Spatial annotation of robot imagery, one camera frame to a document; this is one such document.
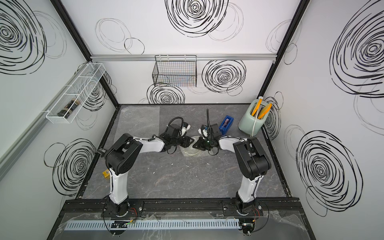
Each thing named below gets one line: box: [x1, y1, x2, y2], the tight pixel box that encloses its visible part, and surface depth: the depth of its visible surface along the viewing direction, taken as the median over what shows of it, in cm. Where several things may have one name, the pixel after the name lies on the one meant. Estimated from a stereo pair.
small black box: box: [96, 148, 107, 158], surface depth 93 cm
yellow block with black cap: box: [102, 169, 111, 180], surface depth 83 cm
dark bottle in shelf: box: [57, 98, 80, 119], surface depth 69 cm
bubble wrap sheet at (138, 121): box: [113, 106, 160, 146], surface depth 111 cm
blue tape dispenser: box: [219, 115, 234, 135], surface depth 104 cm
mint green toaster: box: [238, 99, 270, 136], surface depth 94 cm
